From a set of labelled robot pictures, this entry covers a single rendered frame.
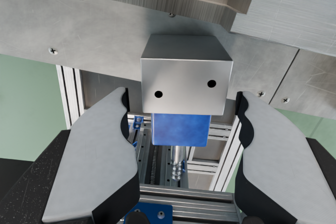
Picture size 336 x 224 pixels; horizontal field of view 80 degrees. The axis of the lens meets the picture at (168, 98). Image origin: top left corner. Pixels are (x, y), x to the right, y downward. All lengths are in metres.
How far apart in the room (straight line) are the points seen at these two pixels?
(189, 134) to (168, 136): 0.02
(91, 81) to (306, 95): 0.80
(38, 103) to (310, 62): 1.31
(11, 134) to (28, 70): 0.52
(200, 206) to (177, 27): 0.37
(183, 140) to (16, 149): 1.60
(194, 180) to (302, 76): 1.09
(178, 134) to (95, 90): 0.78
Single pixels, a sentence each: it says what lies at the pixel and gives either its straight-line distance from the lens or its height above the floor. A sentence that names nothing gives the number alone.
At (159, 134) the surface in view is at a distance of 0.15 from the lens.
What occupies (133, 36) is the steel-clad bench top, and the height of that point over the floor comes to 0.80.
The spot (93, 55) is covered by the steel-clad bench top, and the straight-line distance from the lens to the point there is 0.18.
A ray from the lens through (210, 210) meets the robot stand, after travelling 0.46.
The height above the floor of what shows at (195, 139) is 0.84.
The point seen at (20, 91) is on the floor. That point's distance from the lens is 1.38.
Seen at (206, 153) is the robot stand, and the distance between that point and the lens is 1.09.
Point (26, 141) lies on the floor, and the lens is 1.62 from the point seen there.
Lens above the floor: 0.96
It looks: 59 degrees down
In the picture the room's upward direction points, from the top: 177 degrees counter-clockwise
